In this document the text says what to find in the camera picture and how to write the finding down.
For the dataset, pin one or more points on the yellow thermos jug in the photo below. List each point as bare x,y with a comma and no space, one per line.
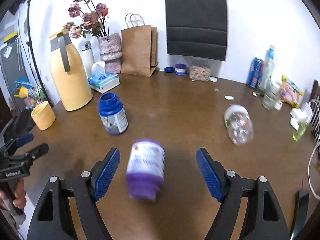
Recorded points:
68,75

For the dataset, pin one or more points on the colourful snack packets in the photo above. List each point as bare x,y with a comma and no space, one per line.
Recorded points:
290,92

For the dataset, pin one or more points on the black paper bag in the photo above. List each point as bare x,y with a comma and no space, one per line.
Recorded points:
196,22

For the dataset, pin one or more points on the white charger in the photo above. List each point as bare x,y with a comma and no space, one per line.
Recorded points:
300,115

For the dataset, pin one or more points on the blue lid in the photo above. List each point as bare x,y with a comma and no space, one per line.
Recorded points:
169,69

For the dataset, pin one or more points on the white paper scrap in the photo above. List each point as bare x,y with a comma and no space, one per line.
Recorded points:
228,97

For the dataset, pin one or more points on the clear jar of nuts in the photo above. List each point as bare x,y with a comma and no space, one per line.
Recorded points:
199,70

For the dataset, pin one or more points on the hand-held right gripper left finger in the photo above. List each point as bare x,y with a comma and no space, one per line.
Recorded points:
107,172

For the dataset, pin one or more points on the black tripod stand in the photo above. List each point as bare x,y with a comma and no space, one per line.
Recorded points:
32,55

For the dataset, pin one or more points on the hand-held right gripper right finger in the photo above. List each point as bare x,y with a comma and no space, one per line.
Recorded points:
208,175

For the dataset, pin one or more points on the purple white bottle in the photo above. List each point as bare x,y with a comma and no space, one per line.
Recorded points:
146,170

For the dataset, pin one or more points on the green packet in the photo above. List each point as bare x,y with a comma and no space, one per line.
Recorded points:
300,133

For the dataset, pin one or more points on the yellow cup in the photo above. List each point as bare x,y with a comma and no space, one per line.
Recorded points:
43,115

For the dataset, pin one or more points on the person's left hand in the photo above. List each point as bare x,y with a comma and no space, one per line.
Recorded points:
18,196

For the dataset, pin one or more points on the blue white tissue box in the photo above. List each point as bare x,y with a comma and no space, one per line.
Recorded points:
103,81

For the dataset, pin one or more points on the brown paper bag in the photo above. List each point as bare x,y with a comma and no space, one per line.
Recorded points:
140,50

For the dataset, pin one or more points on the blue label plastic bottle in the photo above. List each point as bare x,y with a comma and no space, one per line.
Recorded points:
267,66

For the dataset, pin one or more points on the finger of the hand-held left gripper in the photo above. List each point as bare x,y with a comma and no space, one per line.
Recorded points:
23,140
37,151

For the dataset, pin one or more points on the clear drinking glass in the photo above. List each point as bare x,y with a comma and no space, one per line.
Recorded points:
270,95

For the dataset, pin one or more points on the small white cup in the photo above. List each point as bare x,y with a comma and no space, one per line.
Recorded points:
278,104

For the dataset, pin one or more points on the dried pink flowers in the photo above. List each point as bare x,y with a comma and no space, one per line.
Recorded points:
87,12

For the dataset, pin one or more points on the white thermos flask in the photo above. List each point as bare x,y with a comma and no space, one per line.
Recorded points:
87,57

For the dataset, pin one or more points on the white lid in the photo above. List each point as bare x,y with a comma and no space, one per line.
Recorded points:
213,79

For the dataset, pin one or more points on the wooden chair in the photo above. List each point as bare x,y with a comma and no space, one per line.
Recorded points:
315,110

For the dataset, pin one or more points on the clear plastic bottle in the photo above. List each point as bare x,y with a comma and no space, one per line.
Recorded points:
238,125

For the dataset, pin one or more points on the pink vase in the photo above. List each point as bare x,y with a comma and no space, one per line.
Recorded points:
109,52

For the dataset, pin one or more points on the blue drink can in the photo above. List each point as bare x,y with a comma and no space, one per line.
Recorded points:
255,72

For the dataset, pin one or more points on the blue white bottle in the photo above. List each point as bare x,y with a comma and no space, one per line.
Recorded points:
112,115

